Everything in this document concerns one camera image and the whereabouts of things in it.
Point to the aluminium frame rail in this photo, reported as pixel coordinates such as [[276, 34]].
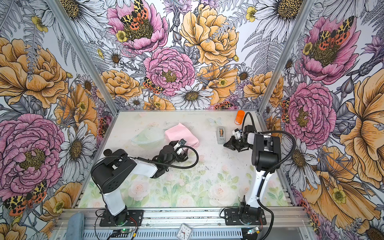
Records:
[[288, 223]]

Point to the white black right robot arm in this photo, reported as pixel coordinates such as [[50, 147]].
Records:
[[266, 153]]

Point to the green circuit board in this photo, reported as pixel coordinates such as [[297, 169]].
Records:
[[124, 231]]

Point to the orange plastic bottle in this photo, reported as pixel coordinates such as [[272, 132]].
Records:
[[239, 117]]

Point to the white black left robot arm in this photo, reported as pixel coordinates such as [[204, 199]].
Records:
[[115, 167]]

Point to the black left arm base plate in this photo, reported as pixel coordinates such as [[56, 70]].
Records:
[[127, 218]]

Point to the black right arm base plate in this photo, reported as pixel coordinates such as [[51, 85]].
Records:
[[233, 217]]

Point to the small jar with dark lid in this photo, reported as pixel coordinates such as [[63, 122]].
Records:
[[107, 152]]

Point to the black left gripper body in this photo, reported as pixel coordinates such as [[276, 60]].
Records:
[[177, 157]]

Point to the purple and pink wrapping paper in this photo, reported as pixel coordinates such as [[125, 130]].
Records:
[[179, 132]]

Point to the small white clock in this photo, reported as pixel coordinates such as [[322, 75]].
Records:
[[184, 232]]

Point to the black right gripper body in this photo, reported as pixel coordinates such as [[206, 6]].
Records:
[[237, 144]]

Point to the grey tape dispenser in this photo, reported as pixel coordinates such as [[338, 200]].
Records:
[[221, 135]]

